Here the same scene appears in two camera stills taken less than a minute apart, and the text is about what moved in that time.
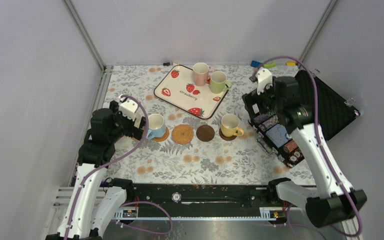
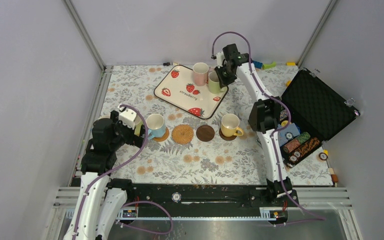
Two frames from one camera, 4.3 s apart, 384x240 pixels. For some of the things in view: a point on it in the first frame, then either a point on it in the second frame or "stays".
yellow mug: (229, 123) stays
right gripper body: (270, 99) to (225, 76)
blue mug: (156, 126) stays
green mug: (218, 82) stays
